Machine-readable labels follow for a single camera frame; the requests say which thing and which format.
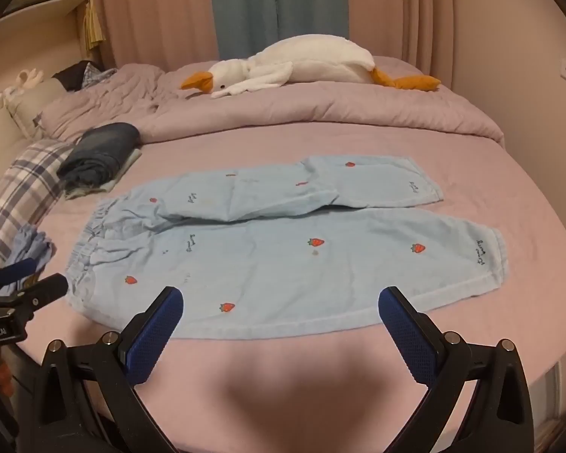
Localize light blue jeans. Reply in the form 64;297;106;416
65;153;508;341

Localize plaid pillow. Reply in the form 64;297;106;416
0;139;76;270

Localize blue curtain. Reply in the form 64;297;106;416
208;0;351;58

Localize pink curtain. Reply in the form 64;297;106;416
348;0;456;86
89;0;218;72

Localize pink quilt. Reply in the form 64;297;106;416
40;54;505;148

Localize yellow hanging cloth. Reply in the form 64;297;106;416
82;0;106;51

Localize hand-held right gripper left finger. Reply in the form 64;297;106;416
33;285;185;453

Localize cream wooden shelf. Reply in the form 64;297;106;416
0;0;94;105

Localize dark garment pile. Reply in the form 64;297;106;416
52;60;120;91

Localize folded dark blue jeans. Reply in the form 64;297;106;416
57;123;140;190

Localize crumpled periwinkle cloth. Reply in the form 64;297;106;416
2;224;57;293

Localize white goose plush toy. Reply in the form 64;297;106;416
180;34;441;100

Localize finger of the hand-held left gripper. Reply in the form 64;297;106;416
0;274;70;313
0;257;39;293

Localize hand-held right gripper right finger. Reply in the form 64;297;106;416
378;285;535;453

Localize cream bolster cushion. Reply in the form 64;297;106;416
2;78;69;140

